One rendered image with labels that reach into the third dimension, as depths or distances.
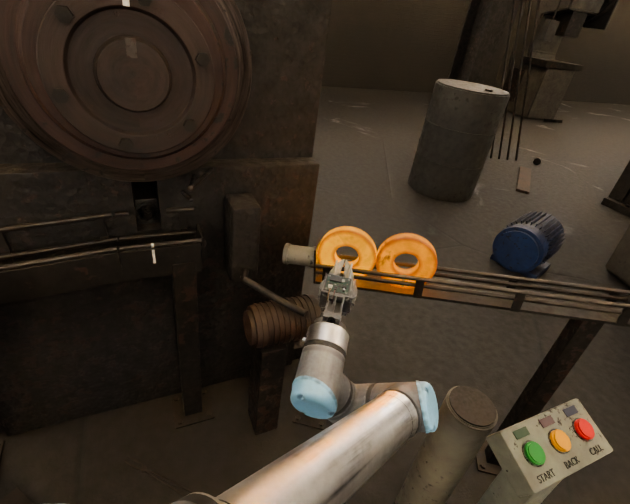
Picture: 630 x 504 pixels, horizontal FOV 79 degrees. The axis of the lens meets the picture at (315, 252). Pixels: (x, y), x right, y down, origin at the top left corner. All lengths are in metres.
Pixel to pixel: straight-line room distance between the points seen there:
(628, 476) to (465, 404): 1.00
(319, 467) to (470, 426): 0.56
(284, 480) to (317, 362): 0.33
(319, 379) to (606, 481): 1.32
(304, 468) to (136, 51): 0.68
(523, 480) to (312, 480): 0.50
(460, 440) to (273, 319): 0.54
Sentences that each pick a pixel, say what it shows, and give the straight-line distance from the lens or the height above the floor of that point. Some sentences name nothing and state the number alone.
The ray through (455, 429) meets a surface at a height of 0.48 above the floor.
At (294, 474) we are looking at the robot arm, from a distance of 0.49.
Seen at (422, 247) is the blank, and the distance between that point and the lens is 1.01.
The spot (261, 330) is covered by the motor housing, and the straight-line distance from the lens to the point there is 1.08.
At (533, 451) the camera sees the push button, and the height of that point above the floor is 0.61.
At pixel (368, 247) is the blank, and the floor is 0.75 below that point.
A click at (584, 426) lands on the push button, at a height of 0.61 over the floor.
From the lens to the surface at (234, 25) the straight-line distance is 0.90.
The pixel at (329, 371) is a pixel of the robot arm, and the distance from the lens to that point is 0.77.
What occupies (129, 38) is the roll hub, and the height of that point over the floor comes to 1.17.
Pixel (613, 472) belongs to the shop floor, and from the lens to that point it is 1.91.
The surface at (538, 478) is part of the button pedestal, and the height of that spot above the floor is 0.59.
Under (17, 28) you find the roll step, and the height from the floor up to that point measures 1.17.
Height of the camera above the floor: 1.26
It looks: 32 degrees down
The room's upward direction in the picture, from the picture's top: 9 degrees clockwise
